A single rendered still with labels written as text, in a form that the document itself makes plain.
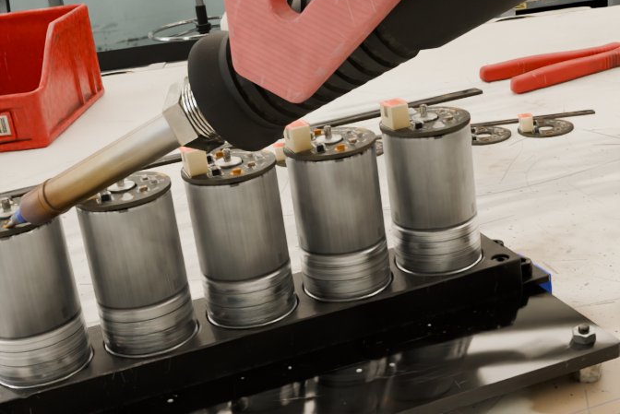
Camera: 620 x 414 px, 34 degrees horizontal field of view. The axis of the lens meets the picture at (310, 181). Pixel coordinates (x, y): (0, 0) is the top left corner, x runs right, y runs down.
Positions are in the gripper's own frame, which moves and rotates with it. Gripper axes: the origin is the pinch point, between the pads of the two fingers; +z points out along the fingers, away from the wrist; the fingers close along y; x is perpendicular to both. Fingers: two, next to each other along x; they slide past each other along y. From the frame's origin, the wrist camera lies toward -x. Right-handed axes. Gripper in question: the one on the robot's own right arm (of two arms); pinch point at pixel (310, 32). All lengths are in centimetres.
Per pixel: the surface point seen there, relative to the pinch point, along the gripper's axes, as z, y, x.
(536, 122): 10.3, -27.7, 1.9
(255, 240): 7.3, -3.9, -1.0
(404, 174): 5.5, -7.4, 1.2
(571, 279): 8.3, -12.1, 6.4
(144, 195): 6.7, -2.2, -3.4
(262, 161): 5.8, -4.9, -1.8
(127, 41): 193, -359, -211
